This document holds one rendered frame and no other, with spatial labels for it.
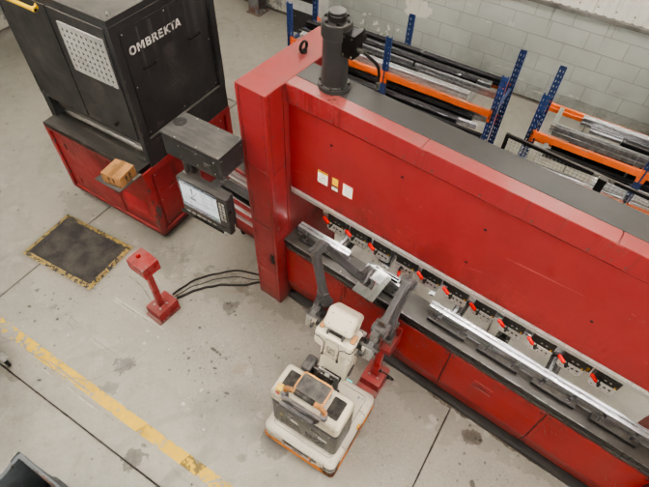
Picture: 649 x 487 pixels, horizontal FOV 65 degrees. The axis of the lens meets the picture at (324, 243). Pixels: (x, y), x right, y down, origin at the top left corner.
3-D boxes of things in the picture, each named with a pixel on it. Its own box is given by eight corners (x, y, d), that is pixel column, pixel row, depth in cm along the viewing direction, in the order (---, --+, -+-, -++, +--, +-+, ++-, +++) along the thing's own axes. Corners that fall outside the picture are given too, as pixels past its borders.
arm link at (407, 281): (402, 270, 329) (416, 276, 325) (405, 274, 341) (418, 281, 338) (369, 330, 324) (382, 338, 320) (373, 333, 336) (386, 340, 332)
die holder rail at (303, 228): (297, 233, 420) (297, 225, 413) (302, 228, 423) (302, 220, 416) (347, 263, 403) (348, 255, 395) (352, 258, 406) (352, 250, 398)
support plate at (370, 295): (352, 290, 373) (352, 289, 373) (371, 267, 387) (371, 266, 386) (372, 302, 367) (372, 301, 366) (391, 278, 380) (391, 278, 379)
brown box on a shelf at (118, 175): (95, 179, 437) (90, 168, 428) (117, 161, 451) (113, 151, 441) (120, 193, 428) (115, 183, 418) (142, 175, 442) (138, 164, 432)
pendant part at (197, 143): (182, 215, 399) (157, 129, 332) (203, 196, 412) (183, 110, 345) (233, 243, 383) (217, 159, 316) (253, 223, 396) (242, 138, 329)
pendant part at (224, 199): (184, 210, 384) (175, 175, 356) (195, 200, 390) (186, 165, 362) (231, 236, 370) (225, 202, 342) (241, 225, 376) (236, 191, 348)
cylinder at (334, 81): (311, 87, 307) (312, 11, 270) (336, 69, 319) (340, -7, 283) (356, 108, 295) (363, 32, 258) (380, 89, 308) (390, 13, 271)
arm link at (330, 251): (315, 244, 328) (324, 249, 319) (320, 238, 329) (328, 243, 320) (353, 277, 353) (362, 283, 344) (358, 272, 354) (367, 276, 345)
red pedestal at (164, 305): (146, 314, 469) (120, 260, 404) (166, 296, 481) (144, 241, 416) (160, 326, 462) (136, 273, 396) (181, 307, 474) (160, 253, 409)
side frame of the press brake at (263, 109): (260, 290, 488) (233, 81, 308) (314, 236, 532) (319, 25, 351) (280, 303, 480) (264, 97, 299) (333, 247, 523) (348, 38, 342)
